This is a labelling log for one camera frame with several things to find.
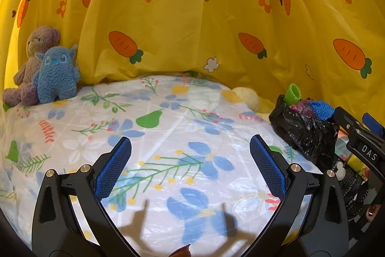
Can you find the right hand with glove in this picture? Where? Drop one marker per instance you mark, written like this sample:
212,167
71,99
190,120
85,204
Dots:
372,211

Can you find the cream round plush ball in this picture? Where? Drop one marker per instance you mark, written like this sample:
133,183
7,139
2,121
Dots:
249,96

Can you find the green foam net sleeve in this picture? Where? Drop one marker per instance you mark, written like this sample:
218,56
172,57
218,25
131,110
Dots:
293,95

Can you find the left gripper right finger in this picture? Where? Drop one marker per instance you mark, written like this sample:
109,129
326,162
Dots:
310,220

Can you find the purple teddy bear plush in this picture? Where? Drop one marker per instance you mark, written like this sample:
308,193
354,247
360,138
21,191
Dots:
40,41

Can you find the black printed package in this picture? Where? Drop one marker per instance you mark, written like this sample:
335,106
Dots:
354,188

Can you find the blue foam net sleeve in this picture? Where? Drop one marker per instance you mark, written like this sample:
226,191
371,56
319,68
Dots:
321,109

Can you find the blue monster plush toy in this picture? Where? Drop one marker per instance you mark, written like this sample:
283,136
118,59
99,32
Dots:
57,76

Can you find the magenta plastic bag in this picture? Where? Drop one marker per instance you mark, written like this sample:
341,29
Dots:
303,109

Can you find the floral white bed sheet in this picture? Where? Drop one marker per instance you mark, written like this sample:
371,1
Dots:
189,181

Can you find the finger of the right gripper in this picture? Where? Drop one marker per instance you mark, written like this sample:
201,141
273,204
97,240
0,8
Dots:
372,124
347,122

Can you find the yellow carrot print curtain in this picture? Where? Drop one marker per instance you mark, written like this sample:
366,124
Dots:
333,49

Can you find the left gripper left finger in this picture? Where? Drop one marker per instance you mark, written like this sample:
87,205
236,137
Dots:
69,217

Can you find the striped pastel package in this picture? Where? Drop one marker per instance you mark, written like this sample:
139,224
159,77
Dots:
341,146

